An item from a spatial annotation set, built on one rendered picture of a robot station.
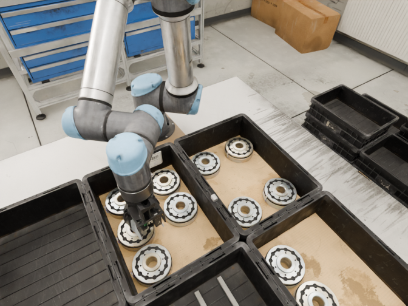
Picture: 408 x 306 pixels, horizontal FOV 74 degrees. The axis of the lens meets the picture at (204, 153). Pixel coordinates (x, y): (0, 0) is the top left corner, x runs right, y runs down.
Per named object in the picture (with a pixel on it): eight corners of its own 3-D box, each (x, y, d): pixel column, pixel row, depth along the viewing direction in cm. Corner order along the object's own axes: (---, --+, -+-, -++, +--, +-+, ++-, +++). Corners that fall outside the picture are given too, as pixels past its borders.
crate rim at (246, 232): (172, 145, 92) (171, 140, 90) (242, 116, 103) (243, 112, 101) (241, 242, 70) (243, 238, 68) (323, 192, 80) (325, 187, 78)
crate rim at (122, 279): (82, 181, 82) (80, 176, 80) (172, 145, 92) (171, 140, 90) (130, 309, 59) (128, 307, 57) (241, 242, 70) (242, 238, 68)
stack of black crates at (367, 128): (291, 148, 197) (309, 98, 164) (319, 133, 208) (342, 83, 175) (335, 186, 175) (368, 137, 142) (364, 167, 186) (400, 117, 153)
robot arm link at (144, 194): (111, 175, 60) (144, 159, 63) (115, 187, 63) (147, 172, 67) (125, 199, 56) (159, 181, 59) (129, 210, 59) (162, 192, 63)
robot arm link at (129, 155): (150, 130, 54) (137, 162, 48) (156, 164, 62) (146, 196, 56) (113, 125, 55) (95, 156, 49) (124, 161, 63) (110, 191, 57)
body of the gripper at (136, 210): (140, 238, 67) (132, 214, 58) (125, 213, 72) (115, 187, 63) (167, 222, 70) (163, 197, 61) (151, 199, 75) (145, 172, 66)
